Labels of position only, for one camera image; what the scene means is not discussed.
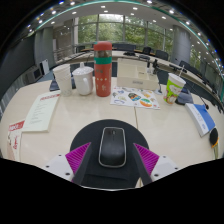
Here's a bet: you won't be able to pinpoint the black computer mouse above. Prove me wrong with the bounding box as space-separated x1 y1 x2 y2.
98 126 128 169

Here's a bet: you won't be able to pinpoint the dark office chairs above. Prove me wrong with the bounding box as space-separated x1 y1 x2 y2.
113 42 201 78

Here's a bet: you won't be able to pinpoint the blue and white book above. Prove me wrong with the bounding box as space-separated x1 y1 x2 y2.
184 102 217 138

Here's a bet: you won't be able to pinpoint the green printed paper cup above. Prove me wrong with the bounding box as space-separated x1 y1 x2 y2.
163 65 187 105

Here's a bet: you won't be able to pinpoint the ceiling lights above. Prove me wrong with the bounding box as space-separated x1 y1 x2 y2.
26 0 224 54

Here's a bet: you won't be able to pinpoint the colourful sticker sheet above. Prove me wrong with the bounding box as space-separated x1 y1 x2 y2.
109 86 161 110

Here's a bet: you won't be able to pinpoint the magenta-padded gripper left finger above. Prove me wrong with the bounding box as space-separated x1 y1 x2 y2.
43 142 93 185

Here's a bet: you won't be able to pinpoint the grey floor-standing appliance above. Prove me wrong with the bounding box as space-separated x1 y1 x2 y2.
25 64 43 84

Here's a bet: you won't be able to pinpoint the long curved conference table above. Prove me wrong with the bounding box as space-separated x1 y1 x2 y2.
59 49 221 101

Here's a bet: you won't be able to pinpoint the white paper cup stack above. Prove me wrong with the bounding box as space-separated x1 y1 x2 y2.
52 63 73 98

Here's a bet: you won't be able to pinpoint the white printed booklet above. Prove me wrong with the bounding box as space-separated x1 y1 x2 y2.
21 89 62 133

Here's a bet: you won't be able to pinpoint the red bottle with green band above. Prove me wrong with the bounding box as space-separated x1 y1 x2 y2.
93 41 113 98

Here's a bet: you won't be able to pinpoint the conference microphone unit blue display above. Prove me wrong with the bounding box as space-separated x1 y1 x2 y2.
175 87 194 106

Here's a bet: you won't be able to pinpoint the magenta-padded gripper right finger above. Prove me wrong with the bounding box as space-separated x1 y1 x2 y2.
133 143 181 186

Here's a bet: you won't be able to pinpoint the white cardboard box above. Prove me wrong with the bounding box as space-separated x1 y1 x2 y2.
116 58 160 91

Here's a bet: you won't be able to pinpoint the white floor-standing appliance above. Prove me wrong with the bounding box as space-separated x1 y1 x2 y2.
40 59 51 76

